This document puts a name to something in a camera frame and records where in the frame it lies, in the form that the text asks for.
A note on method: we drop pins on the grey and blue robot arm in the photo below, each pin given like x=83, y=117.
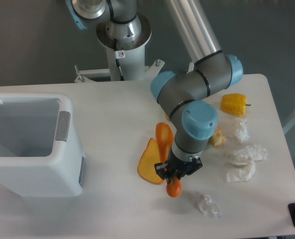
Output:
x=181, y=97

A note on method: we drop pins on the orange toast slice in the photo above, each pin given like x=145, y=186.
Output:
x=149, y=158

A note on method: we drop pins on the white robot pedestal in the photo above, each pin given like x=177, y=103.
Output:
x=125, y=47

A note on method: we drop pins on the beige bread block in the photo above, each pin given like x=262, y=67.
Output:
x=218, y=138

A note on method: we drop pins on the crumpled white tissue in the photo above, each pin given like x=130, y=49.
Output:
x=240, y=174
x=239, y=131
x=247, y=155

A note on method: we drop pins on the crumpled white tissue upper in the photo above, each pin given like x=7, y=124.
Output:
x=239, y=131

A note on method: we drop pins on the white plastic bin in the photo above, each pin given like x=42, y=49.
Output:
x=41, y=154

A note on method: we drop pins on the yellow bell pepper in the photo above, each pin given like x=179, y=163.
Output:
x=234, y=104

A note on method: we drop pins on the small crumpled tissue front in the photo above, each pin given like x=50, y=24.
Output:
x=207, y=207

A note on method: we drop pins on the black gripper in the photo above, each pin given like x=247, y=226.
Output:
x=177, y=167

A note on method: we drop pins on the crumpled white tissue middle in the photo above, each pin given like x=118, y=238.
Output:
x=247, y=155

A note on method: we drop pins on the long orange baguette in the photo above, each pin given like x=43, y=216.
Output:
x=165, y=138

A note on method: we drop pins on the crumpled white tissue lower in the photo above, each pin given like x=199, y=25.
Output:
x=240, y=174

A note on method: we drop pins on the white metal base frame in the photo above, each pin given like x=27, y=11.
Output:
x=86, y=76

